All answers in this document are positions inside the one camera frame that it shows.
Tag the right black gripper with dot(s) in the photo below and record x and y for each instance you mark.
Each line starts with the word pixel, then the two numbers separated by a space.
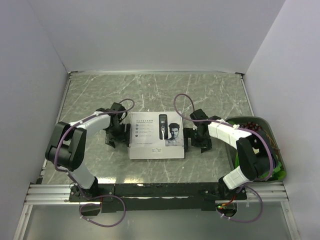
pixel 205 145

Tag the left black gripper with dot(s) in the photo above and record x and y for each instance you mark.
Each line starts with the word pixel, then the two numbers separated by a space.
pixel 123 138

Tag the white hair clipper kit box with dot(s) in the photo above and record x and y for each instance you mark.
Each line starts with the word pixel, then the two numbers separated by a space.
pixel 156 136

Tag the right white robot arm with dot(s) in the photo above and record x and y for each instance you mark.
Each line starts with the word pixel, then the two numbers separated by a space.
pixel 256 157

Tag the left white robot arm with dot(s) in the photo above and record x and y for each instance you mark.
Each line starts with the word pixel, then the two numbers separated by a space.
pixel 66 147

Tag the fake dark grapes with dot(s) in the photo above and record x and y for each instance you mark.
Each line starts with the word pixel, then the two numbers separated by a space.
pixel 251 126

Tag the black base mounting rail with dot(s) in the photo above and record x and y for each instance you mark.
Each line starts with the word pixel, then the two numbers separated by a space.
pixel 157 196

